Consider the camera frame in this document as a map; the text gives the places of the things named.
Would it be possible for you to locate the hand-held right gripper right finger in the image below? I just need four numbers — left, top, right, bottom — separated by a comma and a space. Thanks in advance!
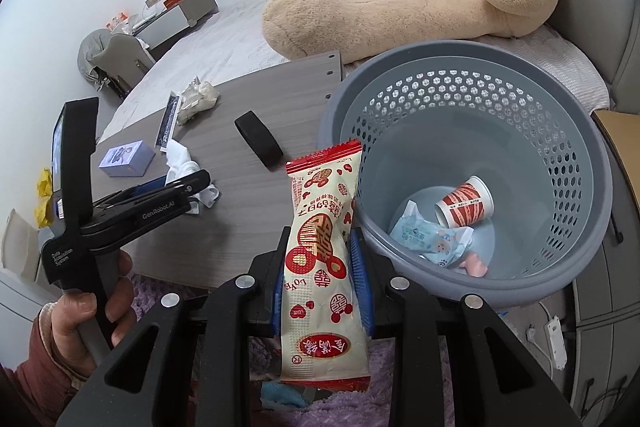
347, 227, 583, 427

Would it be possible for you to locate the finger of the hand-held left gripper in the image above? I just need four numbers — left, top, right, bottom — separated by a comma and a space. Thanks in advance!
100, 176, 169, 208
167, 170, 211, 204

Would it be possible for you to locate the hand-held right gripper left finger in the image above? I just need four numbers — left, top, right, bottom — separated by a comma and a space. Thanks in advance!
55, 239, 288, 427

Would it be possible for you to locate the white tissue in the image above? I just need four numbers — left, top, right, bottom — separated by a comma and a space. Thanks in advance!
165, 138, 222, 210

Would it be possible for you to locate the red and white snack packet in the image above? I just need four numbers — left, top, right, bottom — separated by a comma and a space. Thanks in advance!
279, 139, 372, 392

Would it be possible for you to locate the blue and white wipes packet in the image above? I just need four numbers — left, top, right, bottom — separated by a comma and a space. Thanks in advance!
389, 201, 475, 269

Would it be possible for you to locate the pink wrapper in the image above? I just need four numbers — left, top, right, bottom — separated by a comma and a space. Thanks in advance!
457, 252, 488, 278

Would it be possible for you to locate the red and white paper cup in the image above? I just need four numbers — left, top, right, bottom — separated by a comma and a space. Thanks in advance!
434, 176, 496, 229

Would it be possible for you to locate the grey perforated plastic basket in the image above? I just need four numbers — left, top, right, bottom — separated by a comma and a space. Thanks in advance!
316, 39, 613, 312

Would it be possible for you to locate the person's left forearm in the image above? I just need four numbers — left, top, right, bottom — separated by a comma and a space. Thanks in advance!
0, 302, 76, 427

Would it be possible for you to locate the person's left hand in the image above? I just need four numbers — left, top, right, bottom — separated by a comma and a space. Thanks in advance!
40, 251, 138, 388

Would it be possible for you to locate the yellow plastic bag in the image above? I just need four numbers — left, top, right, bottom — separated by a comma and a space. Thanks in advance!
32, 167, 56, 228

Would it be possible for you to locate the purple rabbit print box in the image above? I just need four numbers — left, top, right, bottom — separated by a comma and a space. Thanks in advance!
98, 140, 157, 178

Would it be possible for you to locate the crumpled white paper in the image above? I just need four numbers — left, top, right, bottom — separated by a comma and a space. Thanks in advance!
177, 77, 221, 125

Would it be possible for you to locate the light blue cloth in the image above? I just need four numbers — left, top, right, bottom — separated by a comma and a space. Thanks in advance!
260, 379, 311, 410

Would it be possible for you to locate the purple fuzzy rug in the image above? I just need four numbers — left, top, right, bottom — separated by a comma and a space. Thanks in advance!
120, 272, 576, 427

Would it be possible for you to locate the grey chair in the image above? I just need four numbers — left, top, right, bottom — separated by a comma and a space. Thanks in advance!
102, 33, 156, 102

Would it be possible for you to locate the grey cloth on chair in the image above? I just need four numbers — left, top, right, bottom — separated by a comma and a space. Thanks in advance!
77, 29, 118, 85

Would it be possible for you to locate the white and grey desk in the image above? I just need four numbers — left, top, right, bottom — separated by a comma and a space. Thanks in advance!
135, 0, 220, 58

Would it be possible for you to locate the bed with grey sheet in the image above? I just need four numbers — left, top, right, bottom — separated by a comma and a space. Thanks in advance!
97, 0, 613, 142

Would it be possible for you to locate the white power strip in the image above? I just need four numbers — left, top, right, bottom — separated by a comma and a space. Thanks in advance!
545, 314, 568, 368

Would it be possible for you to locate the white waffle blanket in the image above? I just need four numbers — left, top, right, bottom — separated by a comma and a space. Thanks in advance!
480, 24, 613, 110

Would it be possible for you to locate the grey padded headboard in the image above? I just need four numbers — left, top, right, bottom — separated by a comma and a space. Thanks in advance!
545, 0, 640, 102

